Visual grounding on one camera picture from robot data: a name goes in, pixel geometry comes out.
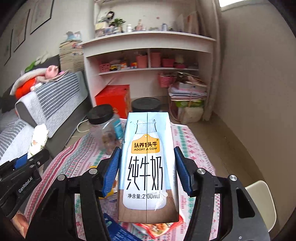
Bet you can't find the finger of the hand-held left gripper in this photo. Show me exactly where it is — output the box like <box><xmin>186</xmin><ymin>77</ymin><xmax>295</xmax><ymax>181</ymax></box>
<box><xmin>13</xmin><ymin>149</ymin><xmax>50</xmax><ymax>173</ymax></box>

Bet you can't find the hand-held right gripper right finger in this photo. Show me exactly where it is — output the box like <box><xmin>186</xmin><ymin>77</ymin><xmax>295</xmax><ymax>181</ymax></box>
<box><xmin>173</xmin><ymin>146</ymin><xmax>271</xmax><ymax>241</ymax></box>

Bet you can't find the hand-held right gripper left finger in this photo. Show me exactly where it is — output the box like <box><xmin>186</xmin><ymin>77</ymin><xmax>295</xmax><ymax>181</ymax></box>
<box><xmin>25</xmin><ymin>146</ymin><xmax>122</xmax><ymax>241</ymax></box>

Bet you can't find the blue white milk carton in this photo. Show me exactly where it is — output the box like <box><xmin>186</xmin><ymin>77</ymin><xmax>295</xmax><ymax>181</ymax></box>
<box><xmin>117</xmin><ymin>112</ymin><xmax>180</xmax><ymax>224</ymax></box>

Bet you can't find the blue cardboard box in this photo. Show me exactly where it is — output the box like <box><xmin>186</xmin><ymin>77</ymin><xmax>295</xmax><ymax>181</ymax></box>
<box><xmin>103</xmin><ymin>213</ymin><xmax>139</xmax><ymax>241</ymax></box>

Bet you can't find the red snack bag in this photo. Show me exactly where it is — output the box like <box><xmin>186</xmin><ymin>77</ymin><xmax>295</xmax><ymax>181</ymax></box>
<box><xmin>136</xmin><ymin>210</ymin><xmax>185</xmax><ymax>238</ymax></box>

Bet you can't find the white trash bin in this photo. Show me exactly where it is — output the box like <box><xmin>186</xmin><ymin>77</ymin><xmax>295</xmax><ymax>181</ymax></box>
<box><xmin>245</xmin><ymin>180</ymin><xmax>277</xmax><ymax>232</ymax></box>

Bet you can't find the crumpled white paper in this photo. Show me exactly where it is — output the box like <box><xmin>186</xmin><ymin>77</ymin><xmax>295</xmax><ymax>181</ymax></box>
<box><xmin>27</xmin><ymin>124</ymin><xmax>49</xmax><ymax>159</ymax></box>

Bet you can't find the patterned pink tablecloth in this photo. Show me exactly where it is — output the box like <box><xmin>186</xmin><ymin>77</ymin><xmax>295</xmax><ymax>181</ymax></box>
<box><xmin>24</xmin><ymin>120</ymin><xmax>220</xmax><ymax>241</ymax></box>

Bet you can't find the grey sofa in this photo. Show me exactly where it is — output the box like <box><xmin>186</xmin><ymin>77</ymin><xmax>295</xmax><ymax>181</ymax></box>
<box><xmin>0</xmin><ymin>54</ymin><xmax>93</xmax><ymax>163</ymax></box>

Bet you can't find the white plastic bag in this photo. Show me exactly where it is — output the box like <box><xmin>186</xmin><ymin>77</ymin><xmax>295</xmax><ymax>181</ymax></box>
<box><xmin>179</xmin><ymin>105</ymin><xmax>204</xmax><ymax>124</ymax></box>

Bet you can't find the clear jar with black lid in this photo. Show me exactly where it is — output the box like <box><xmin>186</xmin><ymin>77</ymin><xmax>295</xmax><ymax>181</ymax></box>
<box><xmin>87</xmin><ymin>104</ymin><xmax>125</xmax><ymax>156</ymax></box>

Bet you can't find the striped sofa cover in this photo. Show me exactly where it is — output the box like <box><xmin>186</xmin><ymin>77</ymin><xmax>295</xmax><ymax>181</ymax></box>
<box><xmin>0</xmin><ymin>71</ymin><xmax>89</xmax><ymax>163</ymax></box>

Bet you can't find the green packet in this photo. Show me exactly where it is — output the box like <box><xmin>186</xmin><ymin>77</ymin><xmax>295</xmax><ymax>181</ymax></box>
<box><xmin>174</xmin><ymin>100</ymin><xmax>204</xmax><ymax>108</ymax></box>

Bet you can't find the orange plush toy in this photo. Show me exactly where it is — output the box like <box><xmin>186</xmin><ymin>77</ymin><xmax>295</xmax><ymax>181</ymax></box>
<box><xmin>15</xmin><ymin>79</ymin><xmax>37</xmax><ymax>98</ymax></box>

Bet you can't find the red cardboard box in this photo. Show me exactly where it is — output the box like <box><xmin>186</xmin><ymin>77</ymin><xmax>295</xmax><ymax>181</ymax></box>
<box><xmin>95</xmin><ymin>85</ymin><xmax>131</xmax><ymax>113</ymax></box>

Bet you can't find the stack of books and papers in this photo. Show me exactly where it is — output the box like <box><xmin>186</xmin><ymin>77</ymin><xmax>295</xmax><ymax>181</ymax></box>
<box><xmin>168</xmin><ymin>72</ymin><xmax>208</xmax><ymax>101</ymax></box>

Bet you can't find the pink plush toy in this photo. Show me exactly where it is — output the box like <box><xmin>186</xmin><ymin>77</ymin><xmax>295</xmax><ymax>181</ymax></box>
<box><xmin>44</xmin><ymin>65</ymin><xmax>60</xmax><ymax>78</ymax></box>

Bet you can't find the pink hanging basket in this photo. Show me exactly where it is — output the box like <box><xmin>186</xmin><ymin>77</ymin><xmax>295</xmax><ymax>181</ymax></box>
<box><xmin>158</xmin><ymin>74</ymin><xmax>176</xmax><ymax>88</ymax></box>

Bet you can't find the stack of cardboard boxes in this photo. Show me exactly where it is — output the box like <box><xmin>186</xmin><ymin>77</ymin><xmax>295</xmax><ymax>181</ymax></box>
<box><xmin>59</xmin><ymin>42</ymin><xmax>85</xmax><ymax>72</ymax></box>

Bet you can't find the white shelf unit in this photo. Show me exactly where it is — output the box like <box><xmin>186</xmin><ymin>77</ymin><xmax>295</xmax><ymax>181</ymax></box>
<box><xmin>80</xmin><ymin>0</ymin><xmax>216</xmax><ymax>107</ymax></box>

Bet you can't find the green potted plant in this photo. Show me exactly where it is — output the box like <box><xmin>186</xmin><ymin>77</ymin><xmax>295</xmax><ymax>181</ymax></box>
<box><xmin>109</xmin><ymin>18</ymin><xmax>126</xmax><ymax>32</ymax></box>

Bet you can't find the white floor cable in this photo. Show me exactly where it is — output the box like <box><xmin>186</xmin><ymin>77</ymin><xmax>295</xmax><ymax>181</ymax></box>
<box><xmin>77</xmin><ymin>118</ymin><xmax>90</xmax><ymax>132</ymax></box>

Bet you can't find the small black picture frame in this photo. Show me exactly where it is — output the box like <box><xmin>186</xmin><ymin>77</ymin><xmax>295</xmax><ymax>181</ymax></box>
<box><xmin>3</xmin><ymin>29</ymin><xmax>14</xmax><ymax>66</ymax></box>

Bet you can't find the medium black picture frame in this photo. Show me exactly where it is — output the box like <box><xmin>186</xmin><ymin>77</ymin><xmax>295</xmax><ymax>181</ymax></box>
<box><xmin>13</xmin><ymin>9</ymin><xmax>30</xmax><ymax>52</ymax></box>

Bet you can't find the large black picture frame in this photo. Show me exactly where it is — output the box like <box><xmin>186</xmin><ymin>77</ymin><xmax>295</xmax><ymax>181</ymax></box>
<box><xmin>30</xmin><ymin>0</ymin><xmax>55</xmax><ymax>35</ymax></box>

